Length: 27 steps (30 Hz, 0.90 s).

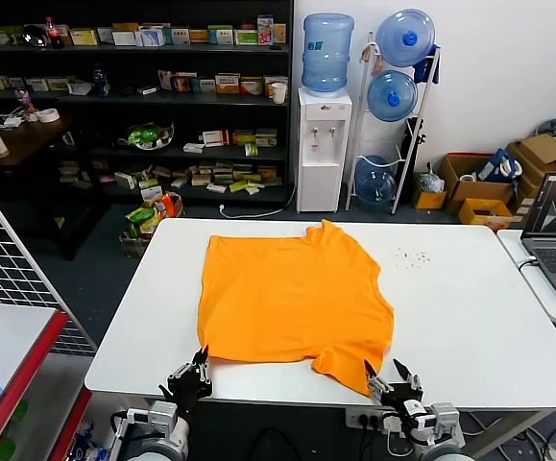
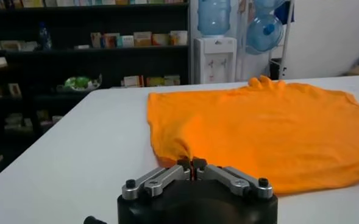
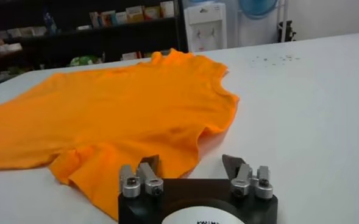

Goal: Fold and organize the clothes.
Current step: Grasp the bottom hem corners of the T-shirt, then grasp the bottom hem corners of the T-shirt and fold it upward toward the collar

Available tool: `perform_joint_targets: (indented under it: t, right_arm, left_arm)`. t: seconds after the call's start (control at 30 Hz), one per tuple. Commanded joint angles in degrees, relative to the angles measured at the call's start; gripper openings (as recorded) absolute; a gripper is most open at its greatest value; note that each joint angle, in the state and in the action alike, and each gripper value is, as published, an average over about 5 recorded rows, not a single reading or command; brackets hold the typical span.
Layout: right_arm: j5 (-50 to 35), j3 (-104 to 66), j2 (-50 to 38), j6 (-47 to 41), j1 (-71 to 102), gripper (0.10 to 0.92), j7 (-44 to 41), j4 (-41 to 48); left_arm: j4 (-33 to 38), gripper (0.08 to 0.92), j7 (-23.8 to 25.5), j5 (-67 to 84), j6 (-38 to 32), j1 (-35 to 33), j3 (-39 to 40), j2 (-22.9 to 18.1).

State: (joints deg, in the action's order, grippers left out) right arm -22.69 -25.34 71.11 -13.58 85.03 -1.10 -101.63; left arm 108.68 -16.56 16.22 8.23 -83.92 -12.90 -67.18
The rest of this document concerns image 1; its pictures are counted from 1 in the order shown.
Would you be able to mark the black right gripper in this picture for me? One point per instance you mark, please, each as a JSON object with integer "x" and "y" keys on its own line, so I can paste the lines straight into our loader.
{"x": 400, "y": 401}

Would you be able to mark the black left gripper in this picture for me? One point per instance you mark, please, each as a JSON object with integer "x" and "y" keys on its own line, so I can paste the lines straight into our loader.
{"x": 188, "y": 389}

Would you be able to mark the orange t-shirt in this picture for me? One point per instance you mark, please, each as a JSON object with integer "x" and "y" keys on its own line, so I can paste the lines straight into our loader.
{"x": 292, "y": 298}

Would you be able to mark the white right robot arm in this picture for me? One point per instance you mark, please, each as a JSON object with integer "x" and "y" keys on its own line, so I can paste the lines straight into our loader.
{"x": 431, "y": 446}

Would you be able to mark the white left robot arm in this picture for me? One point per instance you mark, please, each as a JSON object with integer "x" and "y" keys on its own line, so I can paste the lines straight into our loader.
{"x": 157, "y": 446}

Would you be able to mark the white power strip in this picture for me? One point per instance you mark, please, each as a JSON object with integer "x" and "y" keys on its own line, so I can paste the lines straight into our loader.
{"x": 359, "y": 419}

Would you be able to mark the large white table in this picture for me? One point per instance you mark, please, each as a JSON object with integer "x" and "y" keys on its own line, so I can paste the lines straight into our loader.
{"x": 450, "y": 317}

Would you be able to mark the basket of snack packets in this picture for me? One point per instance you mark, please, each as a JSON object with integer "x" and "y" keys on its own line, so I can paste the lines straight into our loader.
{"x": 145, "y": 223}

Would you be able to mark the small white side table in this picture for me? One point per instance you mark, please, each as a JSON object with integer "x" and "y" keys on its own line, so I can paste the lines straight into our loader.
{"x": 537, "y": 293}

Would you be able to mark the grey floor power strip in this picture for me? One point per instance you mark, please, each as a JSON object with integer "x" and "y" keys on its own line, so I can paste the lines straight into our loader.
{"x": 555, "y": 452}

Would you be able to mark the small yellow box with bag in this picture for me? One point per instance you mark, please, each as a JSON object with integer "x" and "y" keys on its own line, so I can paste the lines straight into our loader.
{"x": 428, "y": 197}

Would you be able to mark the white cabinet with red edge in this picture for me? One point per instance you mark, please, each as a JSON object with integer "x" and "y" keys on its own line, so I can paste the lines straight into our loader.
{"x": 4, "y": 336}

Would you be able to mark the yellow cardboard box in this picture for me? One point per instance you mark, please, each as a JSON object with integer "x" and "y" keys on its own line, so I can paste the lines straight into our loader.
{"x": 498, "y": 211}

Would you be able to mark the open brown cardboard box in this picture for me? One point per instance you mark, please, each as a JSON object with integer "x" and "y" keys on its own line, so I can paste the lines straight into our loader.
{"x": 481, "y": 191}

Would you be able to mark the white water dispenser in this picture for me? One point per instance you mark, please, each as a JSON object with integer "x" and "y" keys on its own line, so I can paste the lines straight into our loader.
{"x": 318, "y": 182}

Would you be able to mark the white jug rack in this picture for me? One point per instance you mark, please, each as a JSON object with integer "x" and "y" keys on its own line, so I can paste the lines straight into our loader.
{"x": 404, "y": 168}

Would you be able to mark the small tape roll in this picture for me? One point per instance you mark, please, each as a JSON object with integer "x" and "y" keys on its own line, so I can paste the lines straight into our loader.
{"x": 467, "y": 177}

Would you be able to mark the red and white medicine box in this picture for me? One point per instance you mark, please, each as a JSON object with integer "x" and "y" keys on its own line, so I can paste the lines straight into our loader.
{"x": 215, "y": 138}

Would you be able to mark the bowl of green packets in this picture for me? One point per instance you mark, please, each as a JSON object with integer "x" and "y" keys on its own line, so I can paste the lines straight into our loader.
{"x": 145, "y": 137}

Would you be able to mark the black instrument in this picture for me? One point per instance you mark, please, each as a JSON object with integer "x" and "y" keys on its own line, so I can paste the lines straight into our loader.
{"x": 413, "y": 144}

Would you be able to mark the blue and white bag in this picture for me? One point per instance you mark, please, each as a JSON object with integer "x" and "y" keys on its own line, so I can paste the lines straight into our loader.
{"x": 493, "y": 165}

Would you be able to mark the brown cardboard box with flap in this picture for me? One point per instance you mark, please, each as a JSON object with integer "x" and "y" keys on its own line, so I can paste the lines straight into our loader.
{"x": 541, "y": 149}

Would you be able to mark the black shelving unit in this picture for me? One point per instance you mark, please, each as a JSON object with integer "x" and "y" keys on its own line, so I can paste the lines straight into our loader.
{"x": 114, "y": 100}

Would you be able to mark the orange and white medicine box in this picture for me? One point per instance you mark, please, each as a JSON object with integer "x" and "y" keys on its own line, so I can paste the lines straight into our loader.
{"x": 227, "y": 83}

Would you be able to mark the white paper cup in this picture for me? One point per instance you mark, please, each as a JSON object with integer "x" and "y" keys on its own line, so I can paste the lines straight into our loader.
{"x": 279, "y": 93}

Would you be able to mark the brown wooden table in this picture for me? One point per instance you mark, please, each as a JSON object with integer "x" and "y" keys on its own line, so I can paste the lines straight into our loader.
{"x": 23, "y": 139}

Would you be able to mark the white tape roll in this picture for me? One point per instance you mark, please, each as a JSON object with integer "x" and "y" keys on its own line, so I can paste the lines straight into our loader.
{"x": 47, "y": 115}

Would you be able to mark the blue bottle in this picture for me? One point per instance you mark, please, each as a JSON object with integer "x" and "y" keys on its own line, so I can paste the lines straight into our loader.
{"x": 100, "y": 81}

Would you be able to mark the green and white box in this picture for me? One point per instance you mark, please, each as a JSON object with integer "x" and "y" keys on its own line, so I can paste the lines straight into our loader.
{"x": 246, "y": 37}

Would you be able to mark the blue water jug with label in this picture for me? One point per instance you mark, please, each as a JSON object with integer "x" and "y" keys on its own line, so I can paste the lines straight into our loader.
{"x": 328, "y": 57}

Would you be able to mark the pink and white carton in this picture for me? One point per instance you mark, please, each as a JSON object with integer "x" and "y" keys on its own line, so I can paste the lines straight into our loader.
{"x": 265, "y": 30}

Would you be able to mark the yellow medicine box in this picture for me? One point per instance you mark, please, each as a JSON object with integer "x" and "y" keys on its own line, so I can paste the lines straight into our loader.
{"x": 84, "y": 37}

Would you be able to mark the cola bottle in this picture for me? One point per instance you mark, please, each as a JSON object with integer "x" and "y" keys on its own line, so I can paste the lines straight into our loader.
{"x": 55, "y": 36}

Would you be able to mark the shiny black helmet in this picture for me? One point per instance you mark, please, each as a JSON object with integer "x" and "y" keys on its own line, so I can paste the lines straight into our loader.
{"x": 35, "y": 36}

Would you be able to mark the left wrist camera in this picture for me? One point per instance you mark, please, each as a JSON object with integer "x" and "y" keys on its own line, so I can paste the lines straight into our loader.
{"x": 162, "y": 417}

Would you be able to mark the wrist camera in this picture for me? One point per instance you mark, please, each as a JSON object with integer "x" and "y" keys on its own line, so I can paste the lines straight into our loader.
{"x": 445, "y": 425}
{"x": 162, "y": 417}

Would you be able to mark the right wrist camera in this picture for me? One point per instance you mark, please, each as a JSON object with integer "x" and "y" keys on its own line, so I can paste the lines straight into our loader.
{"x": 445, "y": 425}

